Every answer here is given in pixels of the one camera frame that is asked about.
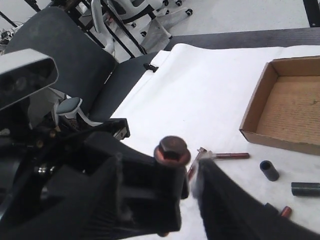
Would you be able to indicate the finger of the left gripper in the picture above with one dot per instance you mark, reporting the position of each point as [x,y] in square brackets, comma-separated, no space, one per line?
[150,180]

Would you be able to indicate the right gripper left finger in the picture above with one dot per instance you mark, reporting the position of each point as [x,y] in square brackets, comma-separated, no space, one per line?
[75,200]

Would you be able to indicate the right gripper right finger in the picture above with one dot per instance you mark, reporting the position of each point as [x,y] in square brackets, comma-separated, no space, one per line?
[237,212]

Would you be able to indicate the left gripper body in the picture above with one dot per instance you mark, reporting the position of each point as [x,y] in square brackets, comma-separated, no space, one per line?
[30,150]

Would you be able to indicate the copper flange bolt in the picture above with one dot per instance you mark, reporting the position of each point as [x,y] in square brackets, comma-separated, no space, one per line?
[172,152]
[285,212]
[192,171]
[231,155]

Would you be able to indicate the shallow cardboard box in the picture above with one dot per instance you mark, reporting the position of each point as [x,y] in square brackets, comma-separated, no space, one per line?
[287,112]

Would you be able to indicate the dark metal sleeve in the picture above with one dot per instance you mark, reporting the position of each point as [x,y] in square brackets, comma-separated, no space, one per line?
[306,189]
[269,171]

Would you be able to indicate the grey padded chair armrest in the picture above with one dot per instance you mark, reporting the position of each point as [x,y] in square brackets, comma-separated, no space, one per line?
[68,105]

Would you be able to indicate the dark grey office chair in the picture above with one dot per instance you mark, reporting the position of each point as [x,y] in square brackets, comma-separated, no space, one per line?
[75,55]

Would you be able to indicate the white office chair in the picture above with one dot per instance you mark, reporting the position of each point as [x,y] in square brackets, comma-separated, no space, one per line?
[125,15]

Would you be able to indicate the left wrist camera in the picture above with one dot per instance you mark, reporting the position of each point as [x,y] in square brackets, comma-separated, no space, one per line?
[25,75]

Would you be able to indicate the black metal frame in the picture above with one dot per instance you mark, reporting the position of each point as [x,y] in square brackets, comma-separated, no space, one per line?
[311,12]

